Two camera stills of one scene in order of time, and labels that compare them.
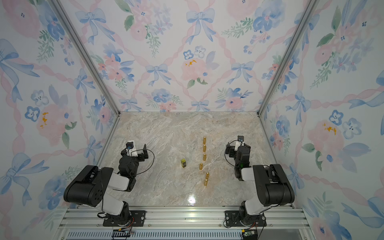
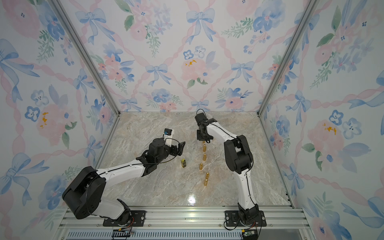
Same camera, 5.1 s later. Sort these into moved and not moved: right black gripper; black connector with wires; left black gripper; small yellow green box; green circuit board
Moved: left black gripper; right black gripper
Not moved: small yellow green box; green circuit board; black connector with wires
